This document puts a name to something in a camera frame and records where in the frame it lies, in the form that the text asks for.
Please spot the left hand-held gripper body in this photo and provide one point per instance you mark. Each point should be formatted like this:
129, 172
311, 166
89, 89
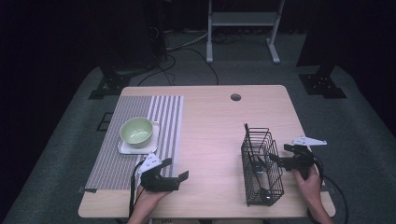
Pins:
155, 183

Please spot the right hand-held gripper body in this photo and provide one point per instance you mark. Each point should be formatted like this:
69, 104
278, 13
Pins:
303, 160

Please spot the black utensil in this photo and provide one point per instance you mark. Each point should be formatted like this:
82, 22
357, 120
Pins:
261, 174

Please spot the person's left hand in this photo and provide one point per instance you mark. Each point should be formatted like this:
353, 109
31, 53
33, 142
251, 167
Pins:
146, 198

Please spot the person's right hand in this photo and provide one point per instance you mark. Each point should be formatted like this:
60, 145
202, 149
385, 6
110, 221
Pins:
311, 189

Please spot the white square plate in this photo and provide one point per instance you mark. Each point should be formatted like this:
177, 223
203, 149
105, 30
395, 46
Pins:
152, 146

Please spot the green bowl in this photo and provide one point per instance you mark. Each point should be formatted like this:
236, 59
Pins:
136, 132

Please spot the striped placemat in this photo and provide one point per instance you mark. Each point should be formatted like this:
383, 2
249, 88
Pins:
109, 168

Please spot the black stand base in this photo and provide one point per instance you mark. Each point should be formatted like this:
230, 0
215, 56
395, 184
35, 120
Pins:
323, 84
109, 85

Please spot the round table grommet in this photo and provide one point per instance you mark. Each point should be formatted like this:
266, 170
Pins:
235, 97

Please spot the white metal stand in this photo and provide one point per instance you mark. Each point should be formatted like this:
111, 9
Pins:
243, 18

